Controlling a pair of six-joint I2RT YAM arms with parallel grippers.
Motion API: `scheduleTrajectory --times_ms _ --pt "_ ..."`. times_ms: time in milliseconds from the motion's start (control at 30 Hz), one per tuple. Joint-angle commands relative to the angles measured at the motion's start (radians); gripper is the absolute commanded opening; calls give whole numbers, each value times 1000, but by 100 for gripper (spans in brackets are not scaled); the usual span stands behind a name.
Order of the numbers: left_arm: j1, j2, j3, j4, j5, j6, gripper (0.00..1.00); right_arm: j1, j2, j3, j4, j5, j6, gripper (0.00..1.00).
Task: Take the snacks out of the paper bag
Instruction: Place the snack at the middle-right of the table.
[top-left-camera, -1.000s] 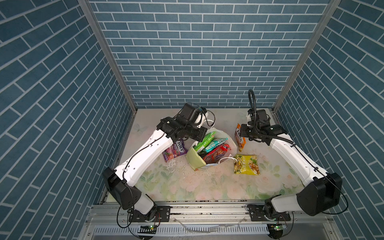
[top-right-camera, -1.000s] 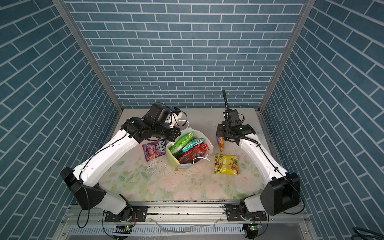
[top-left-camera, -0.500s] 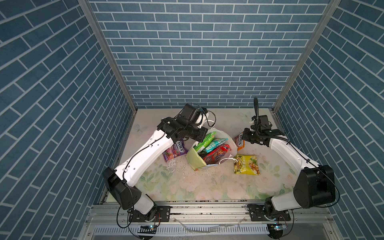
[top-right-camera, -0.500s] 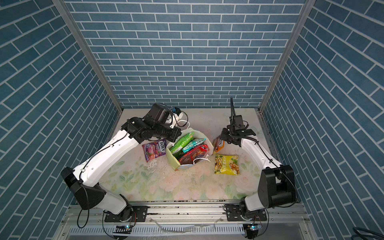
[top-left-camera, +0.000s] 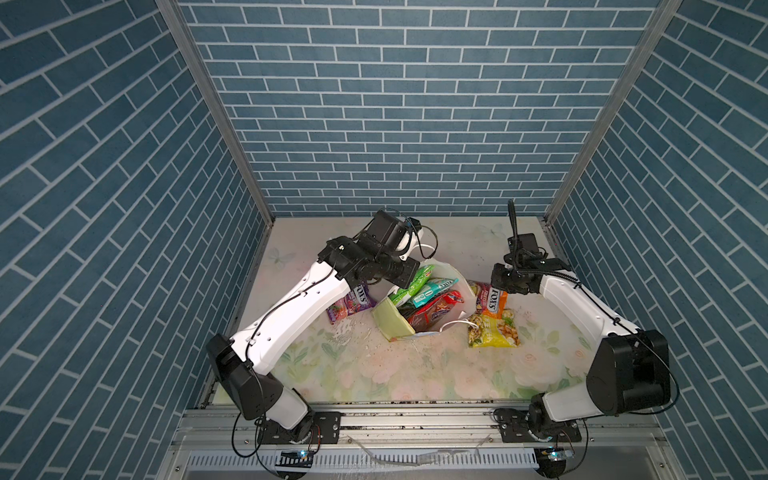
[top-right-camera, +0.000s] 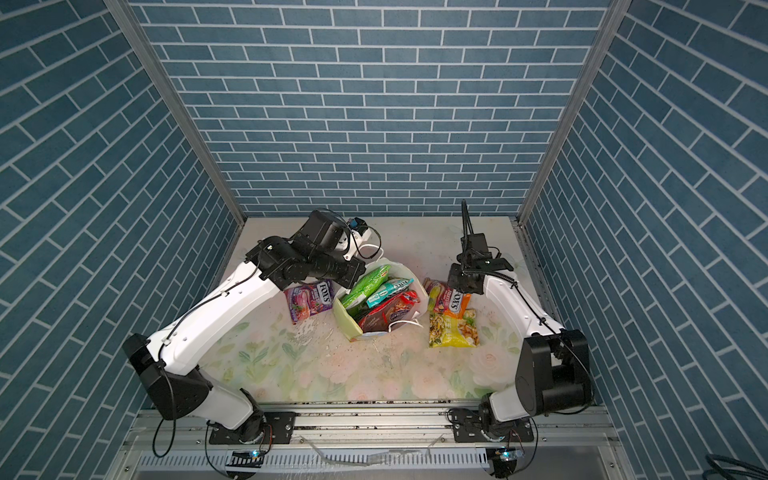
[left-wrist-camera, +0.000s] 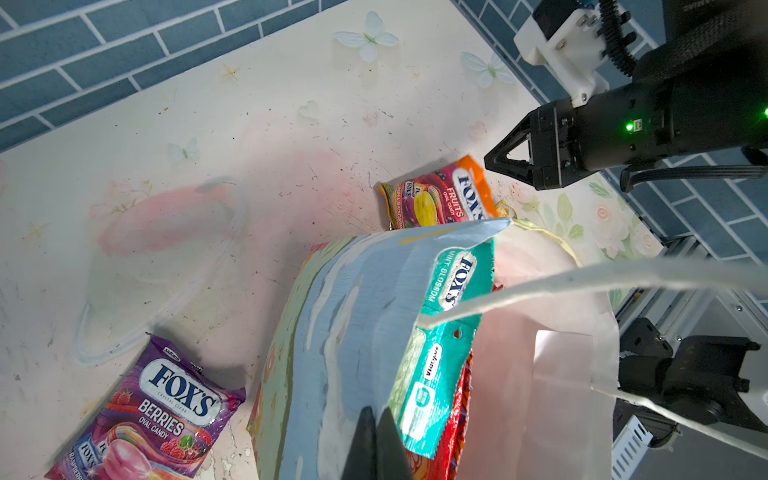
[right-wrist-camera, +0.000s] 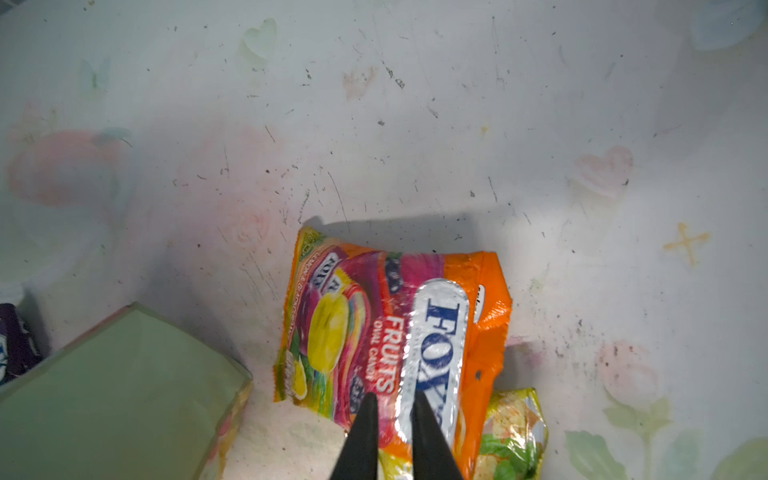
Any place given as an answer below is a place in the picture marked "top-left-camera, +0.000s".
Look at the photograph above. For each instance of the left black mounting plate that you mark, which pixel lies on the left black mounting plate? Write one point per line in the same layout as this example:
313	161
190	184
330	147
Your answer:
317	427

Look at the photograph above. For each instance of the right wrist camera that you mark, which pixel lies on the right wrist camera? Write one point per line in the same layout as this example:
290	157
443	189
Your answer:
522	248

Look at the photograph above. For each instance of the purple Fox's candy packet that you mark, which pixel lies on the purple Fox's candy packet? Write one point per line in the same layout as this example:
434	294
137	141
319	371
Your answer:
356	301

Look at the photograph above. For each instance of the black mounting plate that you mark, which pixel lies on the black mounting plate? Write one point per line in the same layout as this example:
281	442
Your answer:
317	427
518	426

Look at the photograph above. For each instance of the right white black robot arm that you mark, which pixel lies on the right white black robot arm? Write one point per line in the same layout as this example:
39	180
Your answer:
629	372

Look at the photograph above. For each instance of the red snack packet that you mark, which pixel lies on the red snack packet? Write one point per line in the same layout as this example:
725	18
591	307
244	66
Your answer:
428	315

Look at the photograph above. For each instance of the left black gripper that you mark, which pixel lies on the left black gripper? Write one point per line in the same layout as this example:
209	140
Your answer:
409	267

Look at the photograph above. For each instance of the floral paper gift bag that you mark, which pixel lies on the floral paper gift bag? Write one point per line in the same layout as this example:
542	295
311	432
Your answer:
393	323

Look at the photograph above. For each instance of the orange Fox's candy packet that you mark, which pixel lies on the orange Fox's candy packet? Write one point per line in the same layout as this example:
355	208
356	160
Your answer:
490	301

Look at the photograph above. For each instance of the white slotted cable duct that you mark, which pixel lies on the white slotted cable duct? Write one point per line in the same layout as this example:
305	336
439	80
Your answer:
357	460

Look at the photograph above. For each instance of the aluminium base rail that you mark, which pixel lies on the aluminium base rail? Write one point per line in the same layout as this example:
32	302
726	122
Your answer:
626	447

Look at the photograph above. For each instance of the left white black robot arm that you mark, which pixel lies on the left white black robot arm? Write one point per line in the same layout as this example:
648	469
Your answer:
242	363

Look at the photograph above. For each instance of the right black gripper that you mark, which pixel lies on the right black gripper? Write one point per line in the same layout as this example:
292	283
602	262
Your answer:
495	279

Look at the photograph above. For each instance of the teal snack packet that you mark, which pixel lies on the teal snack packet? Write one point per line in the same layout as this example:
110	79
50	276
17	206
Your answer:
430	290

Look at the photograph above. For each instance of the yellow green snack packet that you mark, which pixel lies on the yellow green snack packet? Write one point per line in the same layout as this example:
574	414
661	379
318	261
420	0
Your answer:
489	331

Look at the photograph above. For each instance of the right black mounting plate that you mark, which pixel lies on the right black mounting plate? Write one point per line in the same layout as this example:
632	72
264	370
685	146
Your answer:
518	426

